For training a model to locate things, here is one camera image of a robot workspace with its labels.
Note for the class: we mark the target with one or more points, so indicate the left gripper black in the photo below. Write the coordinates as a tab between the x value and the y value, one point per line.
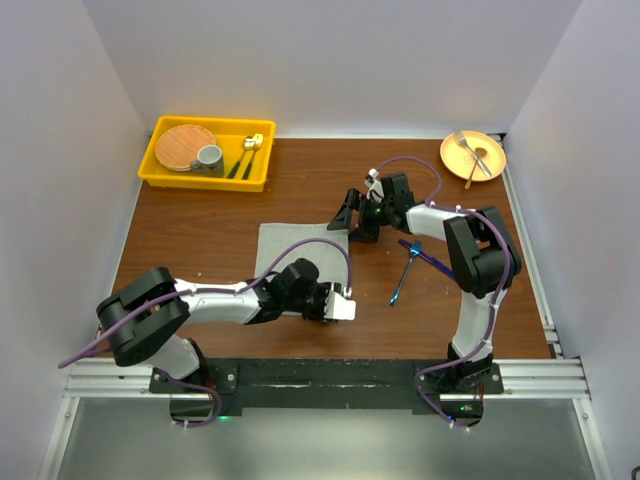
323	287

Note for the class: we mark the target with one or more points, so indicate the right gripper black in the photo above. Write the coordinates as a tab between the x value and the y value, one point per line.
343	219

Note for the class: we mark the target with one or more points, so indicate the grey cloth napkin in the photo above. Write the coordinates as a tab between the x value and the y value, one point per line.
274	238

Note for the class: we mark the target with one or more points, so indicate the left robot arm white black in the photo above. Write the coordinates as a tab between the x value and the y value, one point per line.
149	311

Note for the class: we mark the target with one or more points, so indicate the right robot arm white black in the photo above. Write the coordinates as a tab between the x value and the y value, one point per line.
482	255

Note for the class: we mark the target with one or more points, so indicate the blue metallic fork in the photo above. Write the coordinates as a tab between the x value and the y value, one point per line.
405	275

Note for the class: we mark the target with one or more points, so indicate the blue metallic knife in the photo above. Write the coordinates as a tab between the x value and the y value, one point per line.
429	259

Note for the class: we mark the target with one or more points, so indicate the tan round plate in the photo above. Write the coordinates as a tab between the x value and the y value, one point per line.
460	163

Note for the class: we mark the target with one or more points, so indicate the silver fork on plate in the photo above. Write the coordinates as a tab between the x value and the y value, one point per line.
462	142

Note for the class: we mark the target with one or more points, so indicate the silver knife on plate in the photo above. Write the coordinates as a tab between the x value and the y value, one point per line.
480	153

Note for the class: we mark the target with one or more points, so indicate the yellow plastic bin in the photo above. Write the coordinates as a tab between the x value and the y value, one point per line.
229	134

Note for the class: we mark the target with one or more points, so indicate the grey ceramic mug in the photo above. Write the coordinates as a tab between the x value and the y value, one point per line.
210	161

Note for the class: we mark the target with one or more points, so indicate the round wooden plate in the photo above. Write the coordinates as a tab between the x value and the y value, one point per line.
178	147

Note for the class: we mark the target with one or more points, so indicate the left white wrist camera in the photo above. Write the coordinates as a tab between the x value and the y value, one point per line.
340	306

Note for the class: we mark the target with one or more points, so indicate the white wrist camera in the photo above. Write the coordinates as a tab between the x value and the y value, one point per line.
340	306
375	190

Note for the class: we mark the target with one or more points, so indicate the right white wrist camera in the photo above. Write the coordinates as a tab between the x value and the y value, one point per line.
375	190

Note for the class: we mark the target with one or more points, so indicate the gold spoon black handle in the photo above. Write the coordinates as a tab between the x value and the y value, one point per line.
247	146

